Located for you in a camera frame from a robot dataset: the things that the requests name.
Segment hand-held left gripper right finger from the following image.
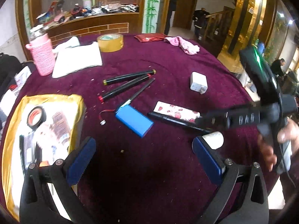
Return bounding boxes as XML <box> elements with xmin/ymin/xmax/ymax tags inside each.
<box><xmin>192</xmin><ymin>136</ymin><xmax>269</xmax><ymax>224</ymax></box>

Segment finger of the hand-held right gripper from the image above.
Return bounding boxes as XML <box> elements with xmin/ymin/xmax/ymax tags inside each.
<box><xmin>195</xmin><ymin>106</ymin><xmax>260</xmax><ymax>134</ymax></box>

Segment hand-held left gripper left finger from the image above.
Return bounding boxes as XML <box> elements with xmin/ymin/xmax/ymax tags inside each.
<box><xmin>19</xmin><ymin>136</ymin><xmax>97</xmax><ymax>224</ymax></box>

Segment white cylindrical bottle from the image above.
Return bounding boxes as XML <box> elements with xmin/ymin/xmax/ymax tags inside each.
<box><xmin>202</xmin><ymin>131</ymin><xmax>224</xmax><ymax>149</ymax></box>

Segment grey labelled tube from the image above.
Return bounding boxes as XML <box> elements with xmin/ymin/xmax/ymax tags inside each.
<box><xmin>50</xmin><ymin>111</ymin><xmax>71</xmax><ymax>145</ymax></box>

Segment white charger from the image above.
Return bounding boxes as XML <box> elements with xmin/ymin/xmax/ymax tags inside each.
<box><xmin>190</xmin><ymin>71</ymin><xmax>208</xmax><ymax>95</ymax></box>

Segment black tape roll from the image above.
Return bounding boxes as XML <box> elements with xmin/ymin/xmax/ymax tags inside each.
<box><xmin>26</xmin><ymin>106</ymin><xmax>47</xmax><ymax>129</ymax></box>

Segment black marker red ends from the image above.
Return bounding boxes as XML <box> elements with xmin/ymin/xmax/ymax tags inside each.
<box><xmin>97</xmin><ymin>73</ymin><xmax>152</xmax><ymax>103</ymax></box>

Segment thin black pen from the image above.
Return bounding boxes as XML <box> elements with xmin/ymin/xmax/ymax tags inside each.
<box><xmin>127</xmin><ymin>77</ymin><xmax>156</xmax><ymax>105</ymax></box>

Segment person's right hand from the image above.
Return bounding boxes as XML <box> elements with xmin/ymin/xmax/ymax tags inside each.
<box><xmin>258</xmin><ymin>119</ymin><xmax>299</xmax><ymax>171</ymax></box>

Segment golden glass partition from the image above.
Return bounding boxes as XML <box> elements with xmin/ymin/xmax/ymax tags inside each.
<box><xmin>217</xmin><ymin>0</ymin><xmax>281</xmax><ymax>73</ymax></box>

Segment wooden stair railing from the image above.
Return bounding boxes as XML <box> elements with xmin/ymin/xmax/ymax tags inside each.
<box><xmin>205</xmin><ymin>6</ymin><xmax>236</xmax><ymax>50</ymax></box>

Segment blue battery pack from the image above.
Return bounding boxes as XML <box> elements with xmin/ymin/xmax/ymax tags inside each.
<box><xmin>99</xmin><ymin>104</ymin><xmax>154</xmax><ymax>138</ymax></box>

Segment pink cloth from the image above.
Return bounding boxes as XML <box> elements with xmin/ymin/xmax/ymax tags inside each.
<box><xmin>163</xmin><ymin>36</ymin><xmax>201</xmax><ymax>55</ymax></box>

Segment white envelope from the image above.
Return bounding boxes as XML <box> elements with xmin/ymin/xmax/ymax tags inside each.
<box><xmin>1</xmin><ymin>85</ymin><xmax>25</xmax><ymax>112</ymax></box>

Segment black marker yellow ends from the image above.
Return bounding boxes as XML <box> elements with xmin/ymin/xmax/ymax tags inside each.
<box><xmin>103</xmin><ymin>69</ymin><xmax>157</xmax><ymax>86</ymax></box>

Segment white paper bag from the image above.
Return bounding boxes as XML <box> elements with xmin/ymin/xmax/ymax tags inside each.
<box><xmin>14</xmin><ymin>65</ymin><xmax>32</xmax><ymax>87</ymax></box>

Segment white notebook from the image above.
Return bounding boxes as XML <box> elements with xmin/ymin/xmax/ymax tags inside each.
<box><xmin>52</xmin><ymin>41</ymin><xmax>103</xmax><ymax>79</ymax></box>

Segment wooden door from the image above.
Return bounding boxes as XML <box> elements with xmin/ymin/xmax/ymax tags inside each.
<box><xmin>172</xmin><ymin>0</ymin><xmax>199</xmax><ymax>30</ymax></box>

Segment pink knitted bottle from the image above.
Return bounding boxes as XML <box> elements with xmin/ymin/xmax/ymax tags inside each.
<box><xmin>25</xmin><ymin>27</ymin><xmax>56</xmax><ymax>77</ymax></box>

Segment red packet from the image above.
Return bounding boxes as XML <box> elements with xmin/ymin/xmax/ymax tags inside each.
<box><xmin>134</xmin><ymin>33</ymin><xmax>168</xmax><ymax>43</ymax></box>

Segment yellow tape roll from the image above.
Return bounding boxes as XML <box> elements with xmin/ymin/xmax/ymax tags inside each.
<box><xmin>97</xmin><ymin>34</ymin><xmax>124</xmax><ymax>53</ymax></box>

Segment black leather sofa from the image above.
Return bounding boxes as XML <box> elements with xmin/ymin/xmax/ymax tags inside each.
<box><xmin>0</xmin><ymin>52</ymin><xmax>24</xmax><ymax>91</ymax></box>

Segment white cloth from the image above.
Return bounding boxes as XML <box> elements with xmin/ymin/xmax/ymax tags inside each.
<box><xmin>53</xmin><ymin>36</ymin><xmax>80</xmax><ymax>51</ymax></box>

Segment wooden glass cabinet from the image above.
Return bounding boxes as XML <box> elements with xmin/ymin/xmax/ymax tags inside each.
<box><xmin>15</xmin><ymin>0</ymin><xmax>148</xmax><ymax>61</ymax></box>

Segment pile of assorted goods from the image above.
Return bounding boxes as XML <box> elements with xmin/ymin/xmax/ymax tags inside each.
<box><xmin>36</xmin><ymin>0</ymin><xmax>140</xmax><ymax>25</ymax></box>

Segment black cable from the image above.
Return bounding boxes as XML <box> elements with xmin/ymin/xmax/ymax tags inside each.
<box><xmin>277</xmin><ymin>131</ymin><xmax>296</xmax><ymax>187</ymax></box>

